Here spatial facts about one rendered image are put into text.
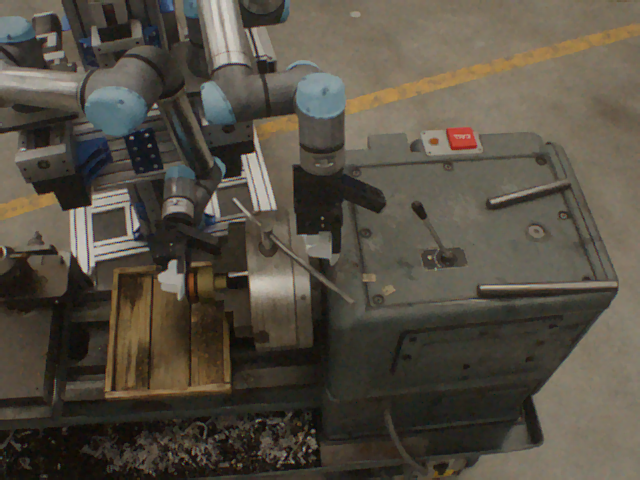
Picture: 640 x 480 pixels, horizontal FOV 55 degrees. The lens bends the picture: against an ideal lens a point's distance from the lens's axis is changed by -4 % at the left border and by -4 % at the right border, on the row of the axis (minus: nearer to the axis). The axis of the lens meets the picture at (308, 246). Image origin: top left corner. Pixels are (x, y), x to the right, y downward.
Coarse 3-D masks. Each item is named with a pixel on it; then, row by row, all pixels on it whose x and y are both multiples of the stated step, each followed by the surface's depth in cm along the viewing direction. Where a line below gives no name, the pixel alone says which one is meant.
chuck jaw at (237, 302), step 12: (240, 288) 140; (216, 300) 138; (228, 300) 138; (240, 300) 138; (228, 312) 136; (240, 312) 135; (240, 324) 133; (252, 324) 133; (240, 336) 135; (252, 336) 136; (264, 336) 134
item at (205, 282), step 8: (192, 272) 141; (200, 272) 140; (208, 272) 140; (192, 280) 140; (200, 280) 139; (208, 280) 139; (216, 280) 141; (224, 280) 141; (192, 288) 139; (200, 288) 139; (208, 288) 139; (216, 288) 140; (224, 288) 140; (192, 296) 140; (200, 296) 140; (208, 296) 140
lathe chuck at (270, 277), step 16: (272, 224) 134; (288, 224) 134; (256, 240) 131; (288, 240) 131; (256, 256) 129; (272, 256) 129; (288, 256) 129; (256, 272) 128; (272, 272) 128; (288, 272) 129; (256, 288) 128; (272, 288) 128; (288, 288) 128; (256, 304) 129; (272, 304) 129; (288, 304) 129; (256, 320) 130; (272, 320) 130; (288, 320) 131; (272, 336) 133; (288, 336) 133
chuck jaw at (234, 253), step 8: (232, 224) 139; (240, 224) 139; (232, 232) 138; (240, 232) 138; (232, 240) 139; (240, 240) 139; (224, 248) 139; (232, 248) 139; (240, 248) 139; (216, 256) 143; (224, 256) 140; (232, 256) 140; (240, 256) 140; (216, 264) 140; (224, 264) 140; (232, 264) 140; (240, 264) 140; (216, 272) 141; (224, 272) 141
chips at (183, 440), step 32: (224, 416) 178; (256, 416) 181; (288, 416) 176; (0, 448) 173; (32, 448) 175; (64, 448) 175; (96, 448) 175; (128, 448) 174; (160, 448) 171; (192, 448) 172; (224, 448) 172; (256, 448) 171; (288, 448) 175
